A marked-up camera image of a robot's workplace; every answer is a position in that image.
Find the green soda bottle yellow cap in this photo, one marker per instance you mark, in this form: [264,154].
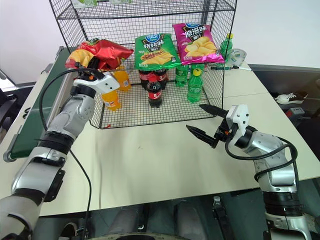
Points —
[198,66]
[195,87]
[226,45]
[181,75]

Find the black office chair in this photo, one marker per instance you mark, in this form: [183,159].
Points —
[6,105]

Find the white brown sneaker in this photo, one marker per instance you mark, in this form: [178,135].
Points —
[291,97]

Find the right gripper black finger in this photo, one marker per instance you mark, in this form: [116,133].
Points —
[202,136]
[213,110]

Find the orange soda bottle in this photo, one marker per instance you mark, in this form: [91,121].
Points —
[112,100]
[124,81]

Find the green conveyor belt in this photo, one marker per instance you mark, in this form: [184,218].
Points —
[37,112]

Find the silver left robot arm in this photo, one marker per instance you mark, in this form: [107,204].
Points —
[70,115]

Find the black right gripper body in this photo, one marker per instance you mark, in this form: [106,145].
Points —
[222,132]

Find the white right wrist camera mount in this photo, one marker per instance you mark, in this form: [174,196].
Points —
[239,115]

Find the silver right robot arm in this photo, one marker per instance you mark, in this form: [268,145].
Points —
[267,146]

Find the black metal bracket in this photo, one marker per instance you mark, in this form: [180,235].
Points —
[220,217]

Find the green white carton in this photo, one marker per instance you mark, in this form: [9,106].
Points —
[83,2]
[120,1]

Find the white printed pouch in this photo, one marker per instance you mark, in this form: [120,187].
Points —
[238,56]

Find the magenta chips bag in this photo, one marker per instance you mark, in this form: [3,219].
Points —
[197,45]

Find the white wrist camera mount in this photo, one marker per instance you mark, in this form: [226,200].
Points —
[239,115]
[105,85]

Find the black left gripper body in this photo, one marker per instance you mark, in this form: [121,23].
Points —
[88,74]

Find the grey electronic box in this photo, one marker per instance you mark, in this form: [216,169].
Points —
[297,111]

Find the green chips bag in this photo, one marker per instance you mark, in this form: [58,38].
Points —
[155,52]

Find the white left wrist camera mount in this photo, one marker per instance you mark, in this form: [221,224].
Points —
[105,85]

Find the green black pen tool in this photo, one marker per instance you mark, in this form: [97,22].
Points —
[221,67]

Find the cola bottle red label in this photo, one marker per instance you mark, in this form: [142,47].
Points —
[154,92]
[162,77]
[143,78]

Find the red chips bag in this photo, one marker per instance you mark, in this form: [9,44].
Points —
[107,50]

